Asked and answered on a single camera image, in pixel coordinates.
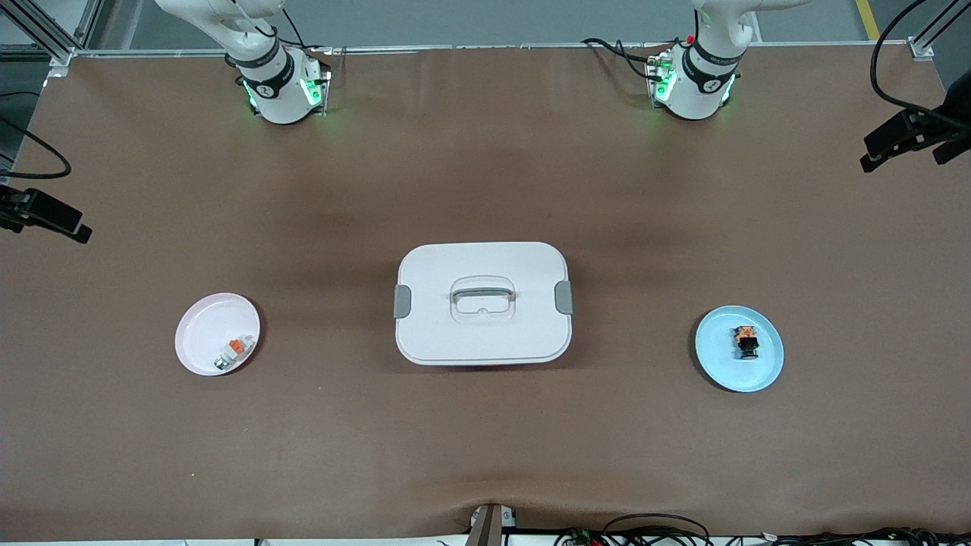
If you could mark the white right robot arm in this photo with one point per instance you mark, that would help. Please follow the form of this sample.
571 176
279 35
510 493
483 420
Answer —
277 98

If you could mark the orange push button switch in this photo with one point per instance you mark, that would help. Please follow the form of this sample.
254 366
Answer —
746 345

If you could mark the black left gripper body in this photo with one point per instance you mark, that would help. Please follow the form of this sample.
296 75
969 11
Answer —
943 121

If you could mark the white lidded storage box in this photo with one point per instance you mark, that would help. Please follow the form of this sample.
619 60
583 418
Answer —
485 334

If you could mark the metal table edge bracket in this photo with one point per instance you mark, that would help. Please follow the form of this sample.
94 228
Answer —
489 527

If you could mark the light blue round plate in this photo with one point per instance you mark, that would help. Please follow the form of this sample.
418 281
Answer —
721 364

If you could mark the pink round plate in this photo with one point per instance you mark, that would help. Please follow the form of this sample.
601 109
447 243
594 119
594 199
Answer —
205 341

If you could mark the aluminium table edge rail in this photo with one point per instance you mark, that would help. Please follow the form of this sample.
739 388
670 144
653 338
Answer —
455 47

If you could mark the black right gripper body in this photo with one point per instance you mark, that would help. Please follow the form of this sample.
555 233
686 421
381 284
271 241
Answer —
17 202

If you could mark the aluminium frame corner post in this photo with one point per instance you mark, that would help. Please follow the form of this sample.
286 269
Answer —
53 44
922 47

